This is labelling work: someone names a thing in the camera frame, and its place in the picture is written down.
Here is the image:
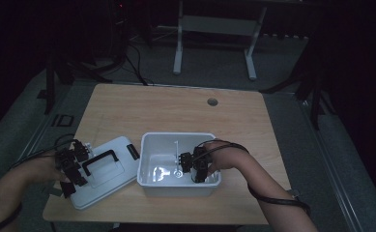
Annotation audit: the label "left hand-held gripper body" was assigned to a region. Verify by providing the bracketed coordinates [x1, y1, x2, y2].
[54, 146, 80, 199]

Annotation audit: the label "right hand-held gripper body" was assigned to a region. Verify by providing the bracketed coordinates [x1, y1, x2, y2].
[191, 146, 215, 172]

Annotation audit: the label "white plastic storage box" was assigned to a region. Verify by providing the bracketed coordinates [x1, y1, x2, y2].
[136, 130, 222, 198]

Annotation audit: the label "white box lid black handle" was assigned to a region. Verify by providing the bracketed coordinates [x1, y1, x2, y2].
[69, 135, 141, 211]

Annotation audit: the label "person's left hand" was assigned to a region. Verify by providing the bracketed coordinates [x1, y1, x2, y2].
[23, 156, 72, 187]

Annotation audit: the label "person's right hand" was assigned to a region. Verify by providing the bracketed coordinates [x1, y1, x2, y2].
[203, 138, 252, 178]

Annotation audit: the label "black tripod stand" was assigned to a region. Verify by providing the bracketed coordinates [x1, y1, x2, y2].
[43, 52, 113, 116]
[260, 38, 335, 131]

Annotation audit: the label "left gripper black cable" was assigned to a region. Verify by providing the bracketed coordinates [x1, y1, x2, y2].
[0, 137, 77, 232]

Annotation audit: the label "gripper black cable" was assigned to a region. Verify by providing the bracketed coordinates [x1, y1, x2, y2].
[0, 137, 77, 232]
[193, 139, 313, 218]

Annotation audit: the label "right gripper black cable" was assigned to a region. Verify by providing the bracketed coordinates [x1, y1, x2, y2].
[193, 139, 313, 218]

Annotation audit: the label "black floor cables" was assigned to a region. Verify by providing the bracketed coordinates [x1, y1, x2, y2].
[124, 43, 155, 87]

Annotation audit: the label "white metal stand frame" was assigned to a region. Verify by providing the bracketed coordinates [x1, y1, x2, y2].
[172, 0, 269, 81]

